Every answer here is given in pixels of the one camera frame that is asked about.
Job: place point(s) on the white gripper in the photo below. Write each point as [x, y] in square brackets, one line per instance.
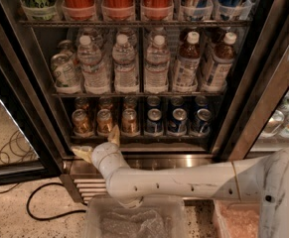
[100, 153]

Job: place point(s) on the orange can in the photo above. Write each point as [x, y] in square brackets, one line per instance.
[81, 103]
[81, 123]
[129, 121]
[105, 122]
[106, 103]
[130, 102]

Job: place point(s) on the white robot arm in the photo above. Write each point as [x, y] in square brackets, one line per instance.
[264, 180]

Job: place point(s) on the front left blue can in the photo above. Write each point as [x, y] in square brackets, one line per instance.
[154, 121]

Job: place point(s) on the back left blue can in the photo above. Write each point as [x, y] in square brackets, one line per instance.
[153, 102]

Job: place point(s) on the front middle blue can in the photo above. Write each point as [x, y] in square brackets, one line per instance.
[177, 121]

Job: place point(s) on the front white green can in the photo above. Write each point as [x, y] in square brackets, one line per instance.
[67, 80]

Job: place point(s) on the white green can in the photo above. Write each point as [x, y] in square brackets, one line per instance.
[67, 80]
[66, 47]

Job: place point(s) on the open glass fridge door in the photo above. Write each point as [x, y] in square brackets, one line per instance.
[25, 153]

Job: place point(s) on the back middle blue can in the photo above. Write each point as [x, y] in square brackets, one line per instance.
[176, 102]

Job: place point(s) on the stainless steel fridge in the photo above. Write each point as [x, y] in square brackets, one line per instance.
[28, 45]

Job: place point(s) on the front right blue can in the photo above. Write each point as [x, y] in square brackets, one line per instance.
[201, 122]

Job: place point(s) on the back white green can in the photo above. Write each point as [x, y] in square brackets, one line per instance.
[66, 47]

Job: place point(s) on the back right blue can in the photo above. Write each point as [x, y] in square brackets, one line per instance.
[201, 102]

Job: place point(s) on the middle red cola can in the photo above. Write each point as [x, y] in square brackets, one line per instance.
[118, 10]

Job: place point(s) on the right red cola can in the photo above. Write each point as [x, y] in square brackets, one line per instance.
[156, 9]

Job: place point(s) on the closed right fridge door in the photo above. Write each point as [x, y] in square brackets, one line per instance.
[264, 82]

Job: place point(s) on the left water bottle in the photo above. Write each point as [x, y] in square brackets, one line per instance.
[93, 67]

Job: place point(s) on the water bottle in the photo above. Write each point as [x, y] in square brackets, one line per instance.
[157, 62]
[125, 66]
[93, 67]

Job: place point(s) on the middle water bottle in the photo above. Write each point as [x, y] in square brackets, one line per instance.
[125, 66]

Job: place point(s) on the clear bin with bubble wrap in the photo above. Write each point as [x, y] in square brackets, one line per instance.
[157, 217]

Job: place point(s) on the right water bottle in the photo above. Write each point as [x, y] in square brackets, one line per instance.
[157, 62]

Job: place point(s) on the left tea bottle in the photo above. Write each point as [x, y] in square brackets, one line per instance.
[187, 62]

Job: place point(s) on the tea bottle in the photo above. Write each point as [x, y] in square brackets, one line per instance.
[187, 62]
[217, 62]

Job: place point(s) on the right tea bottle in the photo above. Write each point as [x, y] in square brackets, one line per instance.
[217, 62]

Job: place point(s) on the clear bin pink bubble wrap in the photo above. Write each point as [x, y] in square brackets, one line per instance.
[236, 220]

